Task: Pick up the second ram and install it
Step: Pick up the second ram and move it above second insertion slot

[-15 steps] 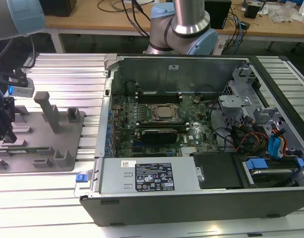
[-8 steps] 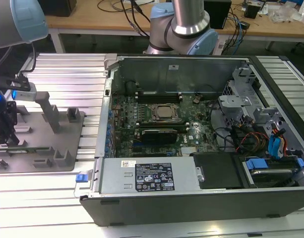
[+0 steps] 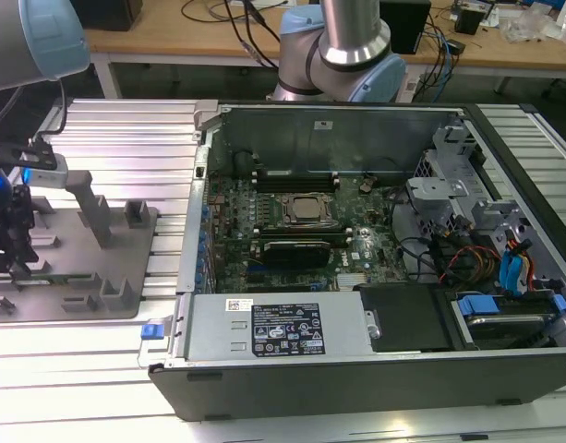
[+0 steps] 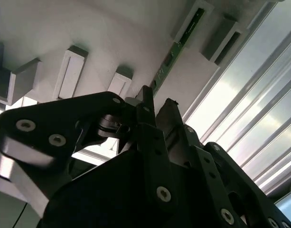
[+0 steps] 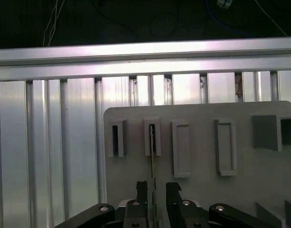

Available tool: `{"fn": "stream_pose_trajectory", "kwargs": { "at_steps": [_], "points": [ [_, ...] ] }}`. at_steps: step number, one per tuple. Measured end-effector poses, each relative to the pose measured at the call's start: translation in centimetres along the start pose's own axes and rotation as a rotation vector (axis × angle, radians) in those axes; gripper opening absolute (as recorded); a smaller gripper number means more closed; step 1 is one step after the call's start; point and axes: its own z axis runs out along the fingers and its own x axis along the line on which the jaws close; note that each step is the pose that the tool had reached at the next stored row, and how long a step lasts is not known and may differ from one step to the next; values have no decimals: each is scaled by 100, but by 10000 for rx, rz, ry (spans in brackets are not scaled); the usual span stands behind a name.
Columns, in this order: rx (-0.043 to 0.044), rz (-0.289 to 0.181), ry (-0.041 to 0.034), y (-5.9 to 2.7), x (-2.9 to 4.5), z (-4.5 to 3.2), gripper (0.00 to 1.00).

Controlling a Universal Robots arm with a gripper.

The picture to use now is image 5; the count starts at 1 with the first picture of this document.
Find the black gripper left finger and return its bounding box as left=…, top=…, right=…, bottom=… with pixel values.
left=55, top=180, right=149, bottom=228

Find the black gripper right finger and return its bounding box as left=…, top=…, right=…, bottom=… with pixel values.
left=165, top=181, right=263, bottom=228

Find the grey parts rack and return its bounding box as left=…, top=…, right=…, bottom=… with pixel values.
left=103, top=101, right=291, bottom=228

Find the round silver object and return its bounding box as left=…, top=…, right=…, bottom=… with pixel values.
left=216, top=0, right=234, bottom=10

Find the blue cable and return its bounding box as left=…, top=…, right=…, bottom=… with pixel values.
left=205, top=0, right=252, bottom=37

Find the white cable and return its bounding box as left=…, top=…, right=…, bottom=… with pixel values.
left=42, top=0, right=66, bottom=47

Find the thin white wire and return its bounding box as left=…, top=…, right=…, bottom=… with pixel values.
left=253, top=0, right=289, bottom=37

